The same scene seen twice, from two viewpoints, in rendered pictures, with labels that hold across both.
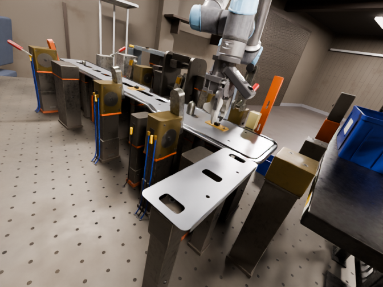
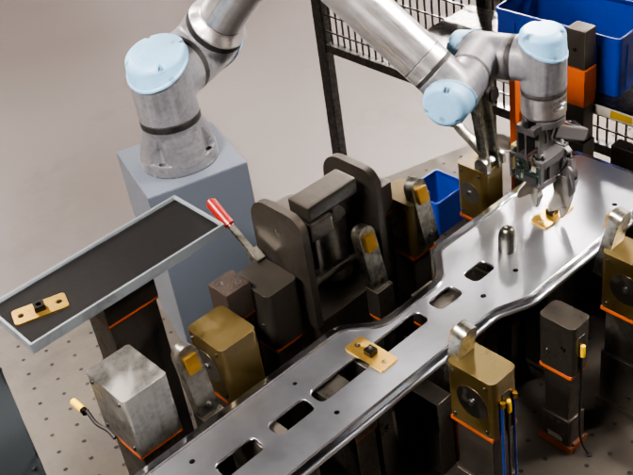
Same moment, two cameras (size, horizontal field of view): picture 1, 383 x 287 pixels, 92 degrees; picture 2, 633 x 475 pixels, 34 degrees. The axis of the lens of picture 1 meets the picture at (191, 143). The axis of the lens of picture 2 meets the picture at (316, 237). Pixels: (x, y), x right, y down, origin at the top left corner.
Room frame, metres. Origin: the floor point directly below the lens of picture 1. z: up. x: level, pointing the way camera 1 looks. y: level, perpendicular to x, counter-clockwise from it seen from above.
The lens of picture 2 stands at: (0.53, 1.47, 2.14)
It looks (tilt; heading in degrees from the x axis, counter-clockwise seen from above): 36 degrees down; 289
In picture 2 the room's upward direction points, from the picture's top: 9 degrees counter-clockwise
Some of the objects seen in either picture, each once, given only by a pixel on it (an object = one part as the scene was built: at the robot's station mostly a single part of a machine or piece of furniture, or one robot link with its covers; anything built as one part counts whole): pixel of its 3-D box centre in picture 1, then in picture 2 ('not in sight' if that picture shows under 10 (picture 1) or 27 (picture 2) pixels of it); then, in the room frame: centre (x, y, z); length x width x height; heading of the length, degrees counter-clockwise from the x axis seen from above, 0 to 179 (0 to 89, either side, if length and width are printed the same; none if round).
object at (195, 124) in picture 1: (132, 88); (365, 365); (0.88, 0.34, 1.00); 1.38 x 0.22 x 0.02; 57
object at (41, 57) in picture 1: (44, 81); not in sight; (1.03, 0.92, 0.88); 0.14 x 0.09 x 0.36; 147
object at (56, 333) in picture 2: (160, 53); (109, 268); (1.29, 0.33, 1.16); 0.37 x 0.14 x 0.02; 57
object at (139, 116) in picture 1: (135, 152); (570, 384); (0.58, 0.19, 0.84); 0.10 x 0.05 x 0.29; 147
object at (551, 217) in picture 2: (216, 124); (552, 211); (0.62, -0.07, 1.01); 0.08 x 0.04 x 0.01; 57
